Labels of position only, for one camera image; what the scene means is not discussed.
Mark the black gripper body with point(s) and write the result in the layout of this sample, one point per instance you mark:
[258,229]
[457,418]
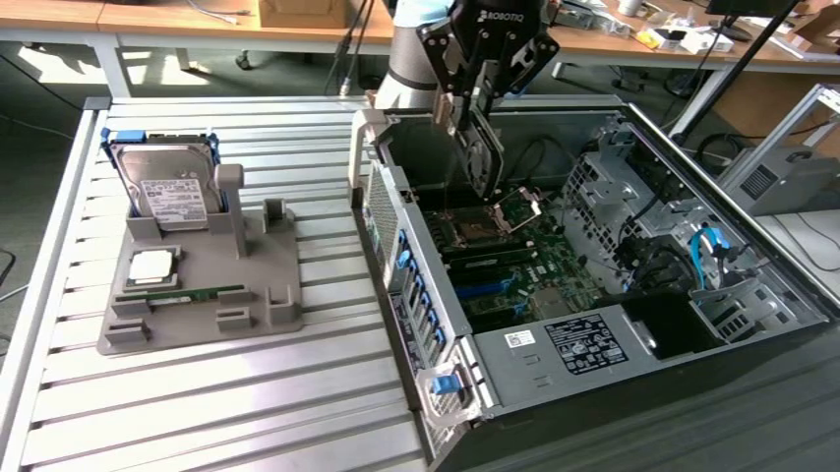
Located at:
[505,17]

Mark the black stand pole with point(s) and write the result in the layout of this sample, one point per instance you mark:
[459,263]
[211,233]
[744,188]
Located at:
[757,49]

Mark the green RAM stick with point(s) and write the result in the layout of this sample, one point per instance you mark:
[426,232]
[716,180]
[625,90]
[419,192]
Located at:
[183,295]

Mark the aluminium profile frame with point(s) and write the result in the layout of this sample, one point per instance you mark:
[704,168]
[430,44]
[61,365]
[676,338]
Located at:
[781,128]

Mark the black-latched black RAM slot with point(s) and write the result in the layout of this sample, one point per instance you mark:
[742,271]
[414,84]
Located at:
[489,251]
[493,259]

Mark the grey parts rack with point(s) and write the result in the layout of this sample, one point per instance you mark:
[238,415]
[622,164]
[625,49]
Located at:
[196,324]

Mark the blue case release latch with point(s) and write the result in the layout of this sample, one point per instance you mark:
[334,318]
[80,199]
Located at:
[442,384]

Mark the cluttered wooden desk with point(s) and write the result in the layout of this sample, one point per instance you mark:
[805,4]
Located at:
[786,58]

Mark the metal socket cover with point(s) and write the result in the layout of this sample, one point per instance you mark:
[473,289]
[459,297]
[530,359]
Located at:
[521,211]

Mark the white black yellow box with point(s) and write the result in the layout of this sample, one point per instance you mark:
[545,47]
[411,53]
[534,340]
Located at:
[665,37]

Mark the CPU socket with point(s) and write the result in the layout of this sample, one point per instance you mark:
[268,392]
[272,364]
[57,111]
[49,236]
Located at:
[469,228]

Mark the silver CPU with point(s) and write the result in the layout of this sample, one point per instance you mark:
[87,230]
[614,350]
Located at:
[153,268]

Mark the blue expansion slot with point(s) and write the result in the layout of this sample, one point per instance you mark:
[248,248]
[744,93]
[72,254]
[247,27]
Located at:
[489,289]

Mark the hard disk in blue carrier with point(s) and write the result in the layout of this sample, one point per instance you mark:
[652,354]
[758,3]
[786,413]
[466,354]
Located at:
[164,182]

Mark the grey electronics box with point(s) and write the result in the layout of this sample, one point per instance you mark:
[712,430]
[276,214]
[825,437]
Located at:
[583,15]

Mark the black monitor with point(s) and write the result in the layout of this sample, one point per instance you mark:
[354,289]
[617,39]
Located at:
[741,6]

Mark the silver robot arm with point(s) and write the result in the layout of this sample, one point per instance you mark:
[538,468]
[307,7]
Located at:
[406,64]

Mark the open black PC case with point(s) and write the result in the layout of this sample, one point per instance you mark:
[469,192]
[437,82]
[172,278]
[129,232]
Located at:
[383,206]

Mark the green motherboard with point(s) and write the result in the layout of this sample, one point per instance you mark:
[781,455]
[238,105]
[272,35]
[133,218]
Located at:
[563,275]

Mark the graphics card with black fan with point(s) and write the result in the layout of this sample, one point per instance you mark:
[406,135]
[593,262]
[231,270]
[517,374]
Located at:
[482,152]

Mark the white small carton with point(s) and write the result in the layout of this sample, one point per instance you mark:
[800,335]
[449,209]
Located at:
[712,43]

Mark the silver chipset heatsink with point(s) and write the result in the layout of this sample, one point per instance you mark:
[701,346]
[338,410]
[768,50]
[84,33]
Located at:
[551,302]

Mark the silver drive cage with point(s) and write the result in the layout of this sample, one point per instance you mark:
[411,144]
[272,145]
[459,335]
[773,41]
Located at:
[610,192]

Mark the brown cardboard piece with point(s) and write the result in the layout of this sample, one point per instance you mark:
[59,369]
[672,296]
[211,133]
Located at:
[816,24]

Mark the grey vented machine box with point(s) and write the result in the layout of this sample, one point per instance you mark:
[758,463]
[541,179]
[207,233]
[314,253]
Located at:
[806,182]

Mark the silver disk bay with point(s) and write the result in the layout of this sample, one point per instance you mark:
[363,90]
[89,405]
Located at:
[728,314]

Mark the brown cardboard box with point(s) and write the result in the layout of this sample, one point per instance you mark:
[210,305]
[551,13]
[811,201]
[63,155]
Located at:
[302,12]

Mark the black caster wheel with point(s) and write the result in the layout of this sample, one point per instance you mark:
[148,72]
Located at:
[244,59]

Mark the grey power supply unit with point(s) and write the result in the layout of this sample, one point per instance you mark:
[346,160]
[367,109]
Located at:
[518,378]

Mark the white mug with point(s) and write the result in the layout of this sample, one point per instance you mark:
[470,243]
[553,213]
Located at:
[632,6]

